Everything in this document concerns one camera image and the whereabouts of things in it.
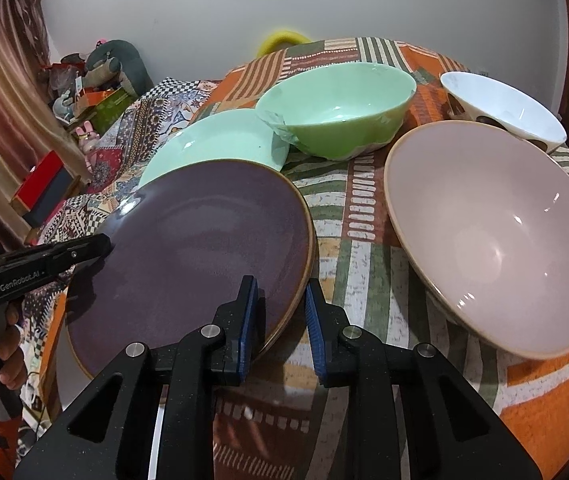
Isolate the large pink bowl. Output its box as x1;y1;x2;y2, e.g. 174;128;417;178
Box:
385;120;569;360

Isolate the pink bunny toy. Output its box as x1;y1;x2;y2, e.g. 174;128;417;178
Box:
75;120;100;155

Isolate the red box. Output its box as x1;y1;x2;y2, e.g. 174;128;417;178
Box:
10;151;64;216

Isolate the patterned bed quilt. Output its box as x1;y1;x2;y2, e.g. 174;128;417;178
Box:
21;78;218;413

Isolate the green box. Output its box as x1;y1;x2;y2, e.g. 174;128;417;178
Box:
88;88;136;134

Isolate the mint green bowl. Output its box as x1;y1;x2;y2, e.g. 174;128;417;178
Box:
255;62;417;160

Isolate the striped pink curtain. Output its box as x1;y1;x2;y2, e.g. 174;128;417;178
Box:
0;0;87;249

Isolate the dark purple ceramic plate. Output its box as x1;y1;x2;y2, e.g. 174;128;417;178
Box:
66;159;316;377

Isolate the mint green plate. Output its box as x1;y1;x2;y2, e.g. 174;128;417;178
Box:
139;108;290;186

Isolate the striped patchwork tablecloth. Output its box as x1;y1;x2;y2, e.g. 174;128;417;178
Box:
192;37;569;479

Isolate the grey plush toy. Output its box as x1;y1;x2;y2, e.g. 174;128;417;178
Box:
83;39;153;99

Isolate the white bowl with dark pattern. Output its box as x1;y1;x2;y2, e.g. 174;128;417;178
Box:
440;72;567;154

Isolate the person's left hand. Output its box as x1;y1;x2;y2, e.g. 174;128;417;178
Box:
0;304;27;391

